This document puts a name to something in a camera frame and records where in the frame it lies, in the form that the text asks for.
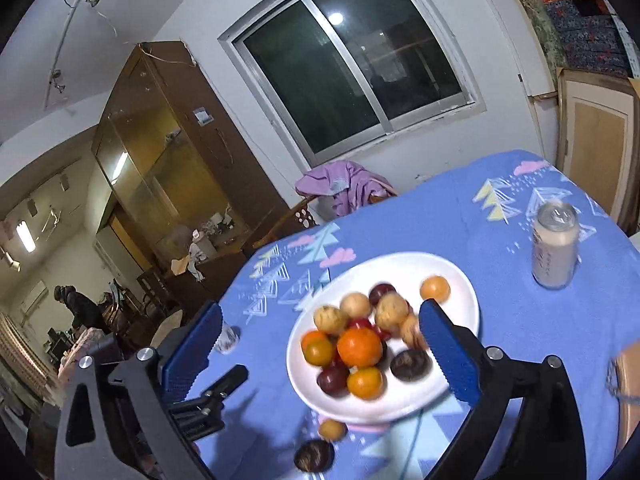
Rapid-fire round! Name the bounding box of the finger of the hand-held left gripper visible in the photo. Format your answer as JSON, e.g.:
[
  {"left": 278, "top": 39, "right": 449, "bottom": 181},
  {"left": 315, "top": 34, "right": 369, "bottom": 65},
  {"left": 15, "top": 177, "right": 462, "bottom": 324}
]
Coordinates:
[{"left": 187, "top": 364, "right": 250, "bottom": 411}]

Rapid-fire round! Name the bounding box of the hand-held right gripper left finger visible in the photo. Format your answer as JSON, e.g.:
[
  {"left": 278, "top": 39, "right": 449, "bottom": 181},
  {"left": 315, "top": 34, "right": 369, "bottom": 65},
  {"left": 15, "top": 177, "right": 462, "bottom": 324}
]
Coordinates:
[{"left": 54, "top": 301, "right": 223, "bottom": 480}]

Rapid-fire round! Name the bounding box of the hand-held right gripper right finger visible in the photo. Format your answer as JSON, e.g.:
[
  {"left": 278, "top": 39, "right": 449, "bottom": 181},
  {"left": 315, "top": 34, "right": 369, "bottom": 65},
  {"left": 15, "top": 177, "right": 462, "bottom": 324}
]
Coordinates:
[{"left": 419, "top": 299, "right": 587, "bottom": 480}]

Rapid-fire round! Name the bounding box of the large speckled beige fruit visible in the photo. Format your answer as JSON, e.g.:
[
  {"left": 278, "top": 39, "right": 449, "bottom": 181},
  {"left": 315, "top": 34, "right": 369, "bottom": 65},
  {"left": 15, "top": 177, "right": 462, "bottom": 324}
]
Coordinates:
[{"left": 400, "top": 314, "right": 430, "bottom": 351}]

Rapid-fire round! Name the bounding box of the large dark mangosteen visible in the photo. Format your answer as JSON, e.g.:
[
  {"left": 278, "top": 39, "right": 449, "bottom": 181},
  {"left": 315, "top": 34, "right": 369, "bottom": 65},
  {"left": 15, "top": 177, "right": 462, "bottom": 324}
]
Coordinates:
[{"left": 389, "top": 349, "right": 432, "bottom": 381}]

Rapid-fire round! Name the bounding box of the speckled peach-coloured fruit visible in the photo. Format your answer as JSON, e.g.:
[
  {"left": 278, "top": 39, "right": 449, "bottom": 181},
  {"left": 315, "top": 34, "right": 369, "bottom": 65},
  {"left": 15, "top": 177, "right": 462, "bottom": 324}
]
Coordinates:
[{"left": 375, "top": 292, "right": 410, "bottom": 332}]

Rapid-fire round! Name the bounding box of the yellow tomato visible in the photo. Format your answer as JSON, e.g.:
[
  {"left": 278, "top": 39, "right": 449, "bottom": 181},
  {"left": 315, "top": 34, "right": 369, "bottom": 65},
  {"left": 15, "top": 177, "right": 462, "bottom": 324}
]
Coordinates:
[
  {"left": 347, "top": 366, "right": 386, "bottom": 401},
  {"left": 301, "top": 330, "right": 337, "bottom": 367}
]

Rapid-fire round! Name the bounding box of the white round plate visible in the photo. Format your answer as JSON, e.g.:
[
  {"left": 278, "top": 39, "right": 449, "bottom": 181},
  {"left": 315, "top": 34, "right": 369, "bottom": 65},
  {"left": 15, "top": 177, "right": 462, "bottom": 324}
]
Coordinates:
[{"left": 286, "top": 251, "right": 482, "bottom": 423}]

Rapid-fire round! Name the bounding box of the beige round fruit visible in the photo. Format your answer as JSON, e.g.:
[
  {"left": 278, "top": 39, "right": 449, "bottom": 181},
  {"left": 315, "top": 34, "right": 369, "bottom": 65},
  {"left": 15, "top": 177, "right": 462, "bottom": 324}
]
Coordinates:
[
  {"left": 318, "top": 419, "right": 348, "bottom": 442},
  {"left": 340, "top": 292, "right": 372, "bottom": 320},
  {"left": 313, "top": 305, "right": 349, "bottom": 336}
]

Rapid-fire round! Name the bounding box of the white printed paper cup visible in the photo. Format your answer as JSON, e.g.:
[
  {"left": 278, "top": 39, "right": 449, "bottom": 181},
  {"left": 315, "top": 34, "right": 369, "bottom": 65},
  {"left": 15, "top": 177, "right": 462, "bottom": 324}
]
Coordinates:
[{"left": 214, "top": 322, "right": 241, "bottom": 356}]

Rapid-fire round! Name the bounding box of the dark wooden chair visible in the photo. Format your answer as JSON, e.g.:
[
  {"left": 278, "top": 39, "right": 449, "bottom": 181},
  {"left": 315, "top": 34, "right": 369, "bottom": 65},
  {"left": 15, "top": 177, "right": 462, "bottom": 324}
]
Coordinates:
[{"left": 136, "top": 265, "right": 181, "bottom": 318}]

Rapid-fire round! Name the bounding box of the white crumpled bag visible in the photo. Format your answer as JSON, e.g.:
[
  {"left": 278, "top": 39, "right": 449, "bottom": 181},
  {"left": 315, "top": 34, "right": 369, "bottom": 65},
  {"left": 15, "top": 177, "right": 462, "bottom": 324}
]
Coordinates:
[{"left": 170, "top": 230, "right": 221, "bottom": 281}]

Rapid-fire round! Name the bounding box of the white beverage can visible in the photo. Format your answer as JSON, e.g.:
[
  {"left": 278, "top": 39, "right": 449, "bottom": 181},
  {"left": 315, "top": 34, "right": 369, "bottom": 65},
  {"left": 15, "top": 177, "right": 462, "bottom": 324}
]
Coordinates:
[{"left": 531, "top": 201, "right": 581, "bottom": 290}]

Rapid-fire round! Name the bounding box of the brown wooden chair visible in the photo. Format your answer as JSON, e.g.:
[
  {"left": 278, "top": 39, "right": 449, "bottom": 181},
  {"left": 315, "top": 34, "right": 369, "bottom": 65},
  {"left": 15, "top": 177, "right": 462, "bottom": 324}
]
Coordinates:
[{"left": 252, "top": 195, "right": 326, "bottom": 251}]

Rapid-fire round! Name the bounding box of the tan pouch with tassel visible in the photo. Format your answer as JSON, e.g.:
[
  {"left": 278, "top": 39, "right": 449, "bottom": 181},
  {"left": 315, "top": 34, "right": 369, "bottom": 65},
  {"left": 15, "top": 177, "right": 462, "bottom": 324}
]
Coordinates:
[{"left": 607, "top": 340, "right": 640, "bottom": 456}]

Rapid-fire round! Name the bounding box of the wooden glass display cabinet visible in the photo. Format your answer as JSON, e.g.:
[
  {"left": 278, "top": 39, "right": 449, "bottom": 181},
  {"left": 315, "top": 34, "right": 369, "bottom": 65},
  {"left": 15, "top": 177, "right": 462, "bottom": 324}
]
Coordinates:
[{"left": 91, "top": 41, "right": 296, "bottom": 286}]

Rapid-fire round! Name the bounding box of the purple garment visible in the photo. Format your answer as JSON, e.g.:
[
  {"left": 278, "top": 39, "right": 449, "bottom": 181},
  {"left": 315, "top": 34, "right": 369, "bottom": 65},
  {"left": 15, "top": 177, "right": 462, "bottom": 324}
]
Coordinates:
[{"left": 295, "top": 160, "right": 398, "bottom": 216}]

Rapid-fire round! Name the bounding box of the sliding glass window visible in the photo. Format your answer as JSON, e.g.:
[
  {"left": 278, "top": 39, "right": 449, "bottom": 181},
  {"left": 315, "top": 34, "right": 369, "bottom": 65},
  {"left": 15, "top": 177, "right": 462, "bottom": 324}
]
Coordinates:
[{"left": 218, "top": 0, "right": 487, "bottom": 168}]

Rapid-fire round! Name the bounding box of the white leaning board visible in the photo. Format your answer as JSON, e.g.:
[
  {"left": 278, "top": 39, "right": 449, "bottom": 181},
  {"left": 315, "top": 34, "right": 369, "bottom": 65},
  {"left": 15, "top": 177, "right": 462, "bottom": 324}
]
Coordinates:
[{"left": 464, "top": 0, "right": 560, "bottom": 103}]

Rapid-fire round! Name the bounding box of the green marbled panel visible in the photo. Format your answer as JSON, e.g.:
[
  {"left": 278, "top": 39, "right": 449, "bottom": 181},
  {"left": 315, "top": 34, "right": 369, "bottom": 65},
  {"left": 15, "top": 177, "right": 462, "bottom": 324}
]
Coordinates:
[{"left": 500, "top": 0, "right": 568, "bottom": 76}]

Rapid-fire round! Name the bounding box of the stack of blue patterned boxes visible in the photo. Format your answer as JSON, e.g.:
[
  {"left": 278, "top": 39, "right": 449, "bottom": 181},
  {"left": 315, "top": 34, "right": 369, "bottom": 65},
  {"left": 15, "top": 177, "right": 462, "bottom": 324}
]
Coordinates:
[{"left": 542, "top": 0, "right": 631, "bottom": 66}]

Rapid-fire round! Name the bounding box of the white metal shelf rack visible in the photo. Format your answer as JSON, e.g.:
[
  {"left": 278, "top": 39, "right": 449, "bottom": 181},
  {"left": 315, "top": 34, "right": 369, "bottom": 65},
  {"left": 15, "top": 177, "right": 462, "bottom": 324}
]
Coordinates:
[{"left": 565, "top": 0, "right": 640, "bottom": 81}]

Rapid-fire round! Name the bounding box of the wooden picture frame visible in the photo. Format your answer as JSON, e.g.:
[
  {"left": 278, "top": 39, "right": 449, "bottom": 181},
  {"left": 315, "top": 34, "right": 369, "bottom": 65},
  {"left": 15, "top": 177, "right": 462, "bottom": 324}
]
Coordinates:
[{"left": 555, "top": 67, "right": 640, "bottom": 233}]

